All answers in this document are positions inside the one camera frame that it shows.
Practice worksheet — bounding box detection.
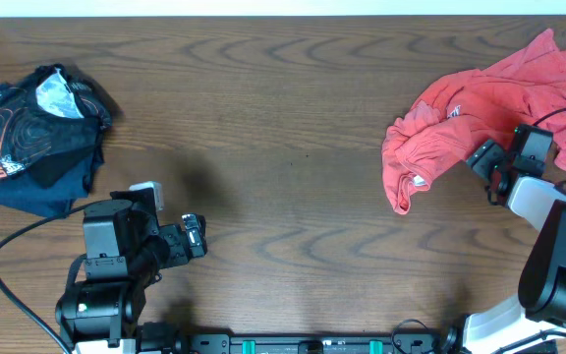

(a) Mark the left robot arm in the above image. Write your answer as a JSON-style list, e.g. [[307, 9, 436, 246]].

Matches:
[[55, 199, 207, 353]]

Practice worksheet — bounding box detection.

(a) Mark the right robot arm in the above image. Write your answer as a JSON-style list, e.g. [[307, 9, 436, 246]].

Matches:
[[438, 124, 566, 354]]

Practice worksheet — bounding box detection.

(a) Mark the black patterned folded garment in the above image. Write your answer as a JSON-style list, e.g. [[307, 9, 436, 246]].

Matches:
[[0, 64, 112, 188]]

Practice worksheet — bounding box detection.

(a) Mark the red printed t-shirt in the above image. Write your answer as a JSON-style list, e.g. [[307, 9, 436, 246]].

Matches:
[[381, 29, 566, 214]]

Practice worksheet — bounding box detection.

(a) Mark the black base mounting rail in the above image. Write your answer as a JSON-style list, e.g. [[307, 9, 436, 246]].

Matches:
[[135, 322, 461, 354]]

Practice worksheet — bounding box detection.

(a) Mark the navy blue folded garment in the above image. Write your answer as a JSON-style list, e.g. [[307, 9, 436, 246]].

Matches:
[[0, 149, 104, 217]]

